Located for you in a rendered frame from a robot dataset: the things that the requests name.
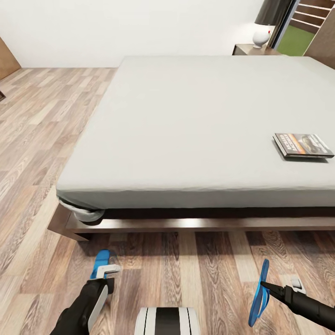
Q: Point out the hardback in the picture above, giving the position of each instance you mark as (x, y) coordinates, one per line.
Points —
(302, 145)

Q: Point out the table lamp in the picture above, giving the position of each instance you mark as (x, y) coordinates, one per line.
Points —
(270, 14)

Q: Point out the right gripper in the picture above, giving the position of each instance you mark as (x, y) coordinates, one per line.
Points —
(298, 303)

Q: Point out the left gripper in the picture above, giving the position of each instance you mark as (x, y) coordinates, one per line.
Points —
(110, 284)

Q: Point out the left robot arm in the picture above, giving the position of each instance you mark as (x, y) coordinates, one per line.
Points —
(81, 316)

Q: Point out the sandal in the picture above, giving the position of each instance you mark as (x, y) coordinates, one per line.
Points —
(102, 259)
(261, 297)

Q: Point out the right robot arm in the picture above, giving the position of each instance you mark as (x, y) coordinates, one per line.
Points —
(300, 303)

